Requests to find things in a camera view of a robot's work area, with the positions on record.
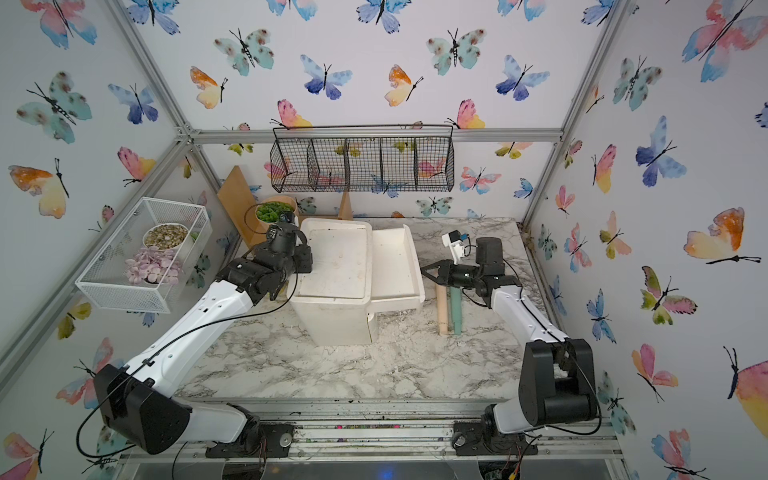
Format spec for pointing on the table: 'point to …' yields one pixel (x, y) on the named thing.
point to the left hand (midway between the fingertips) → (305, 248)
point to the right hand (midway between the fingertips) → (424, 269)
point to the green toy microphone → (456, 302)
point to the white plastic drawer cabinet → (334, 300)
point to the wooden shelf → (240, 204)
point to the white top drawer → (396, 281)
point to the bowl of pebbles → (167, 236)
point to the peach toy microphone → (442, 308)
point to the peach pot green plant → (269, 211)
